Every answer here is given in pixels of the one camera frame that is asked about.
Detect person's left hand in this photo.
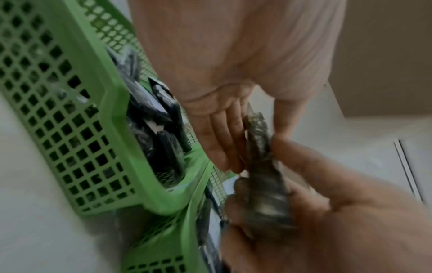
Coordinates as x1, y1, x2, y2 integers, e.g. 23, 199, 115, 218
128, 0, 349, 174

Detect person's right hand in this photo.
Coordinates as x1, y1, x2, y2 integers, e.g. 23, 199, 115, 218
219, 135, 432, 273

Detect black packet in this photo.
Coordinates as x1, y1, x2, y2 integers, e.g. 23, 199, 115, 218
243, 112, 299, 238

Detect green plastic basket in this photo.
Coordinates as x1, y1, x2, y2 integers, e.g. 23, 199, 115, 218
0, 0, 215, 217
120, 160, 239, 273

